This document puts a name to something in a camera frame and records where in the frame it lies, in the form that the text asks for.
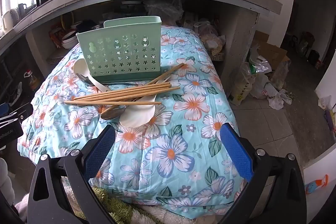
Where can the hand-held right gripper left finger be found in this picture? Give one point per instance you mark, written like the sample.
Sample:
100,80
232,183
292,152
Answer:
101,148

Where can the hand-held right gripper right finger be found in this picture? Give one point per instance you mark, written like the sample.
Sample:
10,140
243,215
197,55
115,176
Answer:
236,150

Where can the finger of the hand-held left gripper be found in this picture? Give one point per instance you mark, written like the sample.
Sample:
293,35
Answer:
23,112

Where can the metal spoon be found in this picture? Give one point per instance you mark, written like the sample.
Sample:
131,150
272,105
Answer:
85,79
113,112

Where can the white scalloped spoon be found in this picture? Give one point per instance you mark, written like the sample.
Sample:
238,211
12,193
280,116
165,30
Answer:
139,115

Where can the pile of wooden chopsticks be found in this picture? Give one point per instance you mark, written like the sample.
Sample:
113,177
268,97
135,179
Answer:
123,94

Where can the large white oval spoon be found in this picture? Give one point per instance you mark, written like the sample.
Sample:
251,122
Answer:
81,67

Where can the green plastic utensil holder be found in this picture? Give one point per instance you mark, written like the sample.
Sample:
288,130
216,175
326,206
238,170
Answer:
105,58

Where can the person's left forearm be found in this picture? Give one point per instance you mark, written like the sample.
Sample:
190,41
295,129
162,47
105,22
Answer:
5,182

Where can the cooking oil bottle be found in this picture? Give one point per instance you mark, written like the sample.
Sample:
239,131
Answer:
32,81

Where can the green shaggy rug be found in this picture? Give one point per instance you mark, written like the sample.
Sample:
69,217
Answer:
115,205

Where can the white rice sack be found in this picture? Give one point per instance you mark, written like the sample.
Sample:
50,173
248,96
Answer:
242,87

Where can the floral blue blanket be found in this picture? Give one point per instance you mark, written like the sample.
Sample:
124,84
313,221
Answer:
170,134

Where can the white plastic bag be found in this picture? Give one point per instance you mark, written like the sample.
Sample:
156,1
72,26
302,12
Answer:
267,90

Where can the stack of white bowls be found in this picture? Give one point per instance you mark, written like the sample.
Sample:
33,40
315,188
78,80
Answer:
68,41

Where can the orange and blue toy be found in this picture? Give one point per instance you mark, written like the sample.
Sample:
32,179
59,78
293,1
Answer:
316,184

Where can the cream kettle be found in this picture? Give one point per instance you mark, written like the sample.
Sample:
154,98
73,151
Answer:
7,20

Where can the brown cardboard box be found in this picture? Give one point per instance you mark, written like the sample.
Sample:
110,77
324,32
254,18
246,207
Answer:
273,53

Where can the plastic bag of peanuts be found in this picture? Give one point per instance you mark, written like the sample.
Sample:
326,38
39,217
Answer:
215,43

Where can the large clear plastic bag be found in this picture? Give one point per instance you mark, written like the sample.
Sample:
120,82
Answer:
165,10

